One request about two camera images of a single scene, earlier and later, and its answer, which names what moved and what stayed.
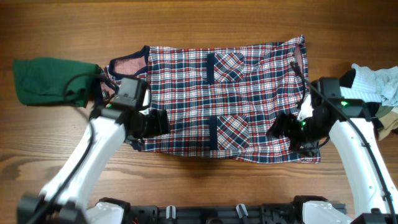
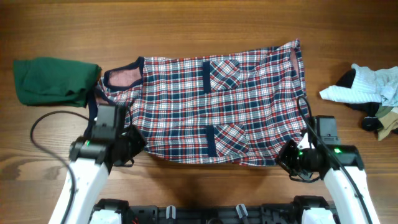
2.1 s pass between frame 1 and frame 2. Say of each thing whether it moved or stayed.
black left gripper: moved
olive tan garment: stayed
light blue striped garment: stayed
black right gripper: moved
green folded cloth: stayed
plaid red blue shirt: moved
